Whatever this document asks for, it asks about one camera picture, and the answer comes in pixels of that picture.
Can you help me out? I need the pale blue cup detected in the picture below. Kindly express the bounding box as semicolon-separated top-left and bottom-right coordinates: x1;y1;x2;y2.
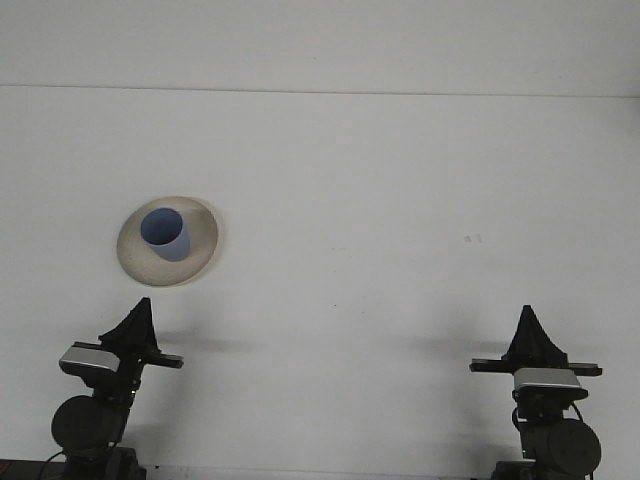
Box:
139;207;192;263

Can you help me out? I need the pale round plate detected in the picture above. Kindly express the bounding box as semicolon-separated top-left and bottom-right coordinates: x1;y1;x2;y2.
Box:
116;195;224;288

